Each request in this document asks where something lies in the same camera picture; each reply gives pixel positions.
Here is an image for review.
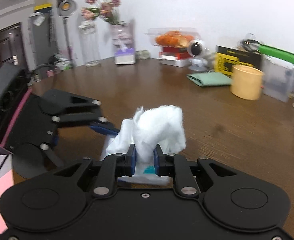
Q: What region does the clear plastic floss box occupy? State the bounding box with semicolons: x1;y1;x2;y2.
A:
118;165;171;186

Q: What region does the white tissue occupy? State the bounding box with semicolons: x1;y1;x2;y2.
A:
100;105;186;167

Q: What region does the clear container of oranges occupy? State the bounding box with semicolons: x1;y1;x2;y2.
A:
146;28;201;48

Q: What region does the purple white tissue pack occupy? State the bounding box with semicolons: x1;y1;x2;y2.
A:
114;44;135;65

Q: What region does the green folded cloth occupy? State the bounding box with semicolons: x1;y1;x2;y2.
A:
187;72;232;87

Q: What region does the lilac flower vase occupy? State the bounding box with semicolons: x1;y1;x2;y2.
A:
110;22;133;49

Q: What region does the dark brown door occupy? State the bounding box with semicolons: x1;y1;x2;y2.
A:
0;23;28;70

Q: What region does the clear glass jar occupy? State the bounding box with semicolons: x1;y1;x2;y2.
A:
78;20;100;67

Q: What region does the red white box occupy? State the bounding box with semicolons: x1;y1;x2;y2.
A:
159;47;191;67

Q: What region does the yellow ceramic mug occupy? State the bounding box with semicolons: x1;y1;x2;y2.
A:
230;64;264;101

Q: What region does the white astronaut robot toy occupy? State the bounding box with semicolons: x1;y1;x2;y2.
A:
187;39;208;73

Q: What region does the grey metal cabinet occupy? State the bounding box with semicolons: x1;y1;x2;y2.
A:
28;12;56;66

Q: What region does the yellow black cardboard box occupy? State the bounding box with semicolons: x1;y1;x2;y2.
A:
214;46;262;76

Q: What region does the pink flower bouquet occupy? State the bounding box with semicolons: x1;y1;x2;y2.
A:
81;0;121;25

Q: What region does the studio lamp on stand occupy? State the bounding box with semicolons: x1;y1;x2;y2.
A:
57;0;77;68

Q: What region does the keys and glasses bundle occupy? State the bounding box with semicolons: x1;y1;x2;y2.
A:
238;33;261;53

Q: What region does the green handled clear container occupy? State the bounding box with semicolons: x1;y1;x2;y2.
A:
258;44;294;102

